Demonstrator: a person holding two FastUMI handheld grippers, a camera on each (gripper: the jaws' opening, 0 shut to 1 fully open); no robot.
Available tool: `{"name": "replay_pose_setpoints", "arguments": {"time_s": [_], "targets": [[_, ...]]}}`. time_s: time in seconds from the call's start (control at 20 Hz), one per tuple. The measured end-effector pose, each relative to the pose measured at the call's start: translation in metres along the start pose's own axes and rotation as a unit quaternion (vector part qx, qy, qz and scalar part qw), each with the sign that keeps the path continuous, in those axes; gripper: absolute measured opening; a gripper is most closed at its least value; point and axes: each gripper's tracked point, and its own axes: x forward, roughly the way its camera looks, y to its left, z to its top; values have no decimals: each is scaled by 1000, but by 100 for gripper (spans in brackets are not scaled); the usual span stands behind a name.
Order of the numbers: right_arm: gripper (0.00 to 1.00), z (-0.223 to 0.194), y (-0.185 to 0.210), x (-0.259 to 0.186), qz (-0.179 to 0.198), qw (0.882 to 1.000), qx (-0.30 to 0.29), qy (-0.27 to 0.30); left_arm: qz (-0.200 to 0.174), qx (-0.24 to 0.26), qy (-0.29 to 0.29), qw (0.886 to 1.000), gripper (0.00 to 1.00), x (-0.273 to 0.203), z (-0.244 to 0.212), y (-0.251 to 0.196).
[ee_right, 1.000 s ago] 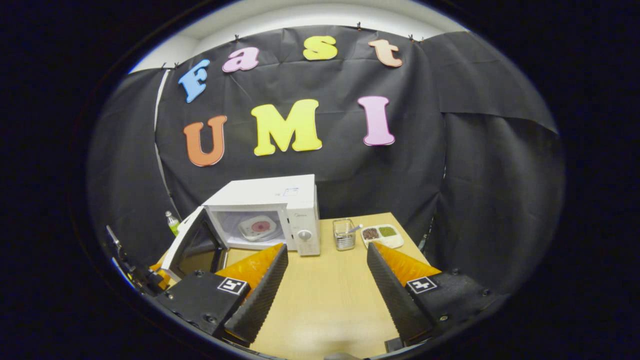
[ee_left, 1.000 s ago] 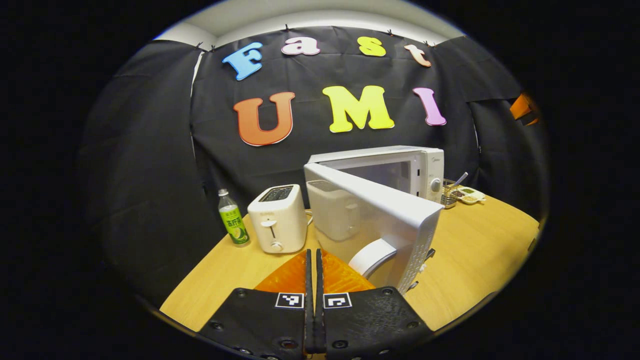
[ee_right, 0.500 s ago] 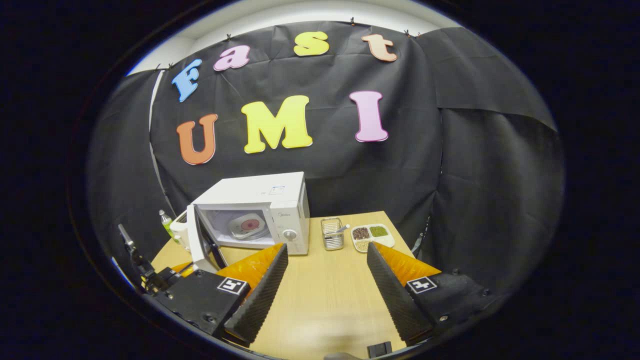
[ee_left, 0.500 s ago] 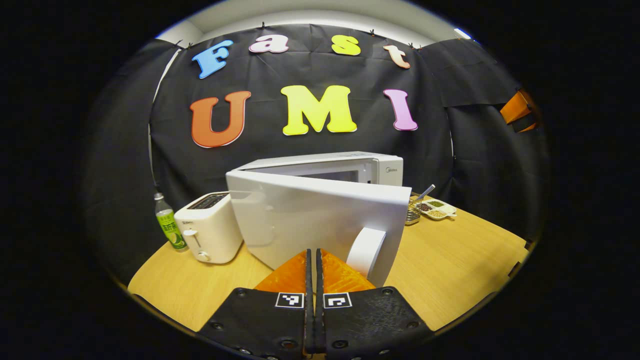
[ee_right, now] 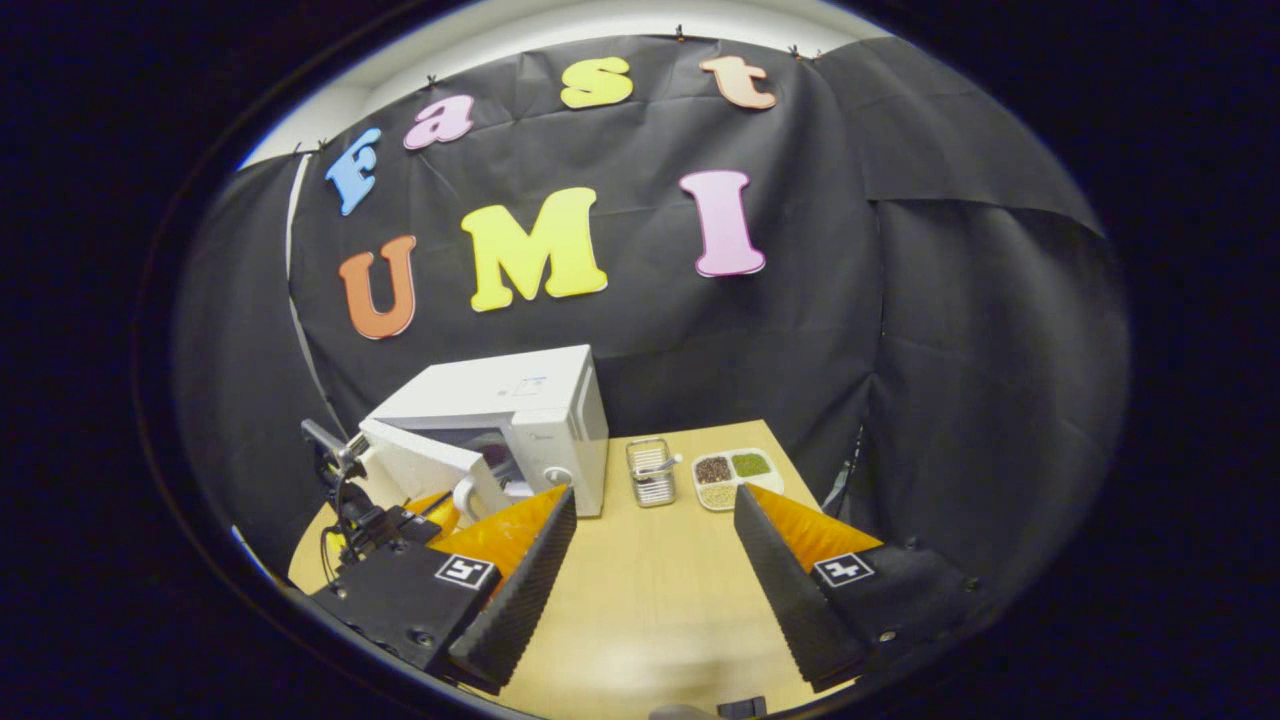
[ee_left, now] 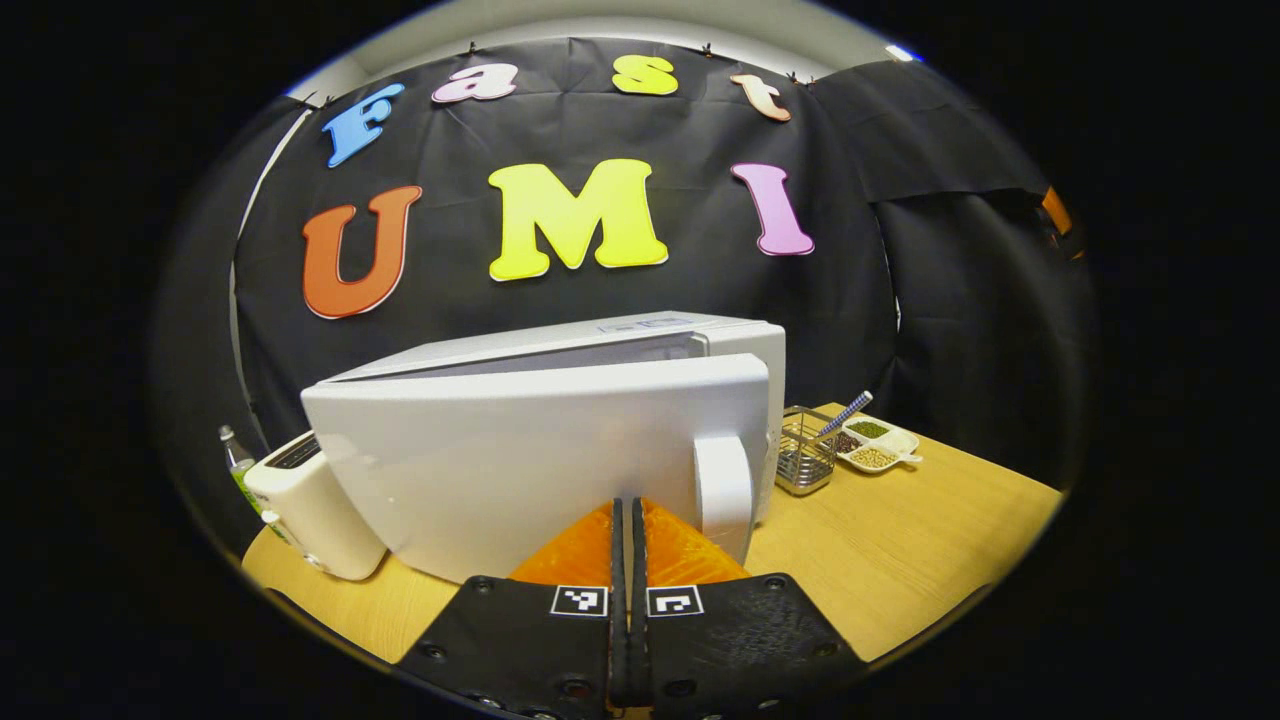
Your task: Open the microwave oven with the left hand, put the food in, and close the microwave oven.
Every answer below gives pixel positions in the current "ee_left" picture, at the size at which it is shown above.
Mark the white divided bean dish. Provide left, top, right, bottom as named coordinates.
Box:
left=835, top=415, right=923, bottom=474

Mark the striped handle spoon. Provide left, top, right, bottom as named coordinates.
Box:
left=815, top=390, right=874, bottom=441

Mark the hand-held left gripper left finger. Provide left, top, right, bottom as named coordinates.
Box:
left=395, top=498, right=626, bottom=716

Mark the white microwave oven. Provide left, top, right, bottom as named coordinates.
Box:
left=300, top=312, right=786, bottom=584

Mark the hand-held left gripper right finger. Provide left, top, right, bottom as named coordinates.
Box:
left=628, top=498, right=869, bottom=716

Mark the metal wire basket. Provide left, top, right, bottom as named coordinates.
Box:
left=776, top=405, right=839, bottom=497

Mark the green drink bottle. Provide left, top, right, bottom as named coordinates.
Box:
left=219, top=425, right=291, bottom=546

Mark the white toaster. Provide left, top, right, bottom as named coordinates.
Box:
left=243, top=432, right=388, bottom=581

